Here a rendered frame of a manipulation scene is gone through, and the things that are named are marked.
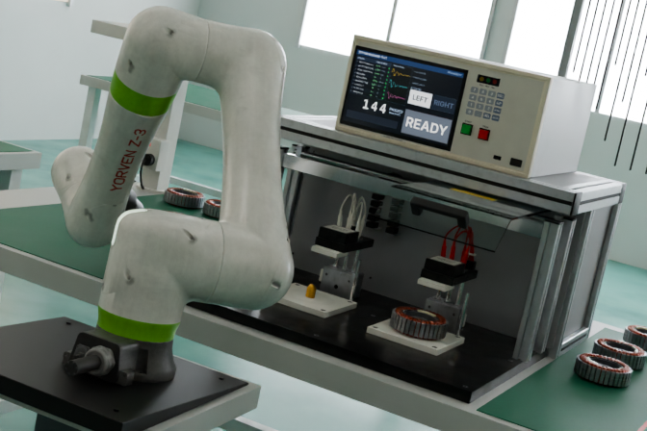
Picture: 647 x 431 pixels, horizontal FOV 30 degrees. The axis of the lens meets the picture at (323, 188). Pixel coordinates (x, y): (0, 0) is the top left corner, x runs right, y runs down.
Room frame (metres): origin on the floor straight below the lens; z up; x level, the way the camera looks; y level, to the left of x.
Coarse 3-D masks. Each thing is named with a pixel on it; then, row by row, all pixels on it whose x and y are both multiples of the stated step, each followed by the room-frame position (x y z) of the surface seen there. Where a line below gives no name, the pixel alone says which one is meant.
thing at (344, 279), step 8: (328, 272) 2.53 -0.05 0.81; (336, 272) 2.52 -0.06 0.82; (344, 272) 2.51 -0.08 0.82; (352, 272) 2.52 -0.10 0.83; (360, 272) 2.54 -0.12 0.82; (328, 280) 2.53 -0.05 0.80; (336, 280) 2.52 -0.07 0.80; (344, 280) 2.51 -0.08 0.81; (352, 280) 2.50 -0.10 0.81; (360, 280) 2.53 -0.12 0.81; (320, 288) 2.53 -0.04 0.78; (328, 288) 2.52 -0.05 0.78; (336, 288) 2.52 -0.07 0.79; (344, 288) 2.51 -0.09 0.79; (360, 288) 2.54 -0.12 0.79; (344, 296) 2.51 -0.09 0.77
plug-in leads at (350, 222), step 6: (354, 198) 2.57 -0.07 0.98; (360, 198) 2.56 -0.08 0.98; (342, 204) 2.54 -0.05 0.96; (354, 204) 2.53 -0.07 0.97; (360, 204) 2.55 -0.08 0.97; (354, 210) 2.57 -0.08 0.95; (342, 216) 2.53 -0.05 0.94; (354, 216) 2.57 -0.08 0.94; (360, 216) 2.52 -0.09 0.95; (348, 222) 2.52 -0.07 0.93; (354, 222) 2.57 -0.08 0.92; (360, 222) 2.51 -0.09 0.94; (348, 228) 2.52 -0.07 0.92; (354, 228) 2.57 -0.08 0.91; (360, 228) 2.54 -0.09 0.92; (360, 234) 2.54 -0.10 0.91
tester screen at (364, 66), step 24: (360, 72) 2.55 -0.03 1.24; (384, 72) 2.53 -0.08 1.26; (408, 72) 2.50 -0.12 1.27; (432, 72) 2.48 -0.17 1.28; (456, 72) 2.46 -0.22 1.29; (360, 96) 2.54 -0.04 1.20; (384, 96) 2.52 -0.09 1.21; (408, 96) 2.50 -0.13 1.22; (456, 96) 2.45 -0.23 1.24; (360, 120) 2.54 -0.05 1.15
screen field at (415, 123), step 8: (408, 112) 2.49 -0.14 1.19; (416, 112) 2.49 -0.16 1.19; (408, 120) 2.49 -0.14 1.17; (416, 120) 2.49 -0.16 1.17; (424, 120) 2.48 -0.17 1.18; (432, 120) 2.47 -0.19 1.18; (440, 120) 2.46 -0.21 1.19; (448, 120) 2.46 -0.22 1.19; (408, 128) 2.49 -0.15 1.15; (416, 128) 2.48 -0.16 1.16; (424, 128) 2.48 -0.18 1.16; (432, 128) 2.47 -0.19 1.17; (440, 128) 2.46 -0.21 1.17; (448, 128) 2.46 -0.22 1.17; (416, 136) 2.48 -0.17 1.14; (424, 136) 2.48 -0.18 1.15; (432, 136) 2.47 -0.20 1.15; (440, 136) 2.46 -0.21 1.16; (448, 136) 2.45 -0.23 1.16
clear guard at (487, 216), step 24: (408, 192) 2.23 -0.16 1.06; (432, 192) 2.26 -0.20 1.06; (456, 192) 2.33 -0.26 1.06; (480, 192) 2.41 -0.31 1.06; (384, 216) 2.19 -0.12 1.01; (408, 216) 2.18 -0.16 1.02; (432, 216) 2.18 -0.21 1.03; (480, 216) 2.16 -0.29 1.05; (504, 216) 2.15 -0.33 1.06; (456, 240) 2.13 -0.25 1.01; (480, 240) 2.12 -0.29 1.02
